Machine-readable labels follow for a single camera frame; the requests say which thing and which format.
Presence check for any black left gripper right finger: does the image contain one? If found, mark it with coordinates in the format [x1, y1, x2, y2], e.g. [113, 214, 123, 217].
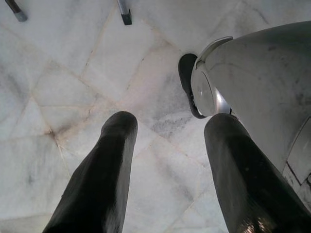
[203, 113, 311, 233]

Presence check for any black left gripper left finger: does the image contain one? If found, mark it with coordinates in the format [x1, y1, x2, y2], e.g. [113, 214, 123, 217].
[42, 111, 138, 233]

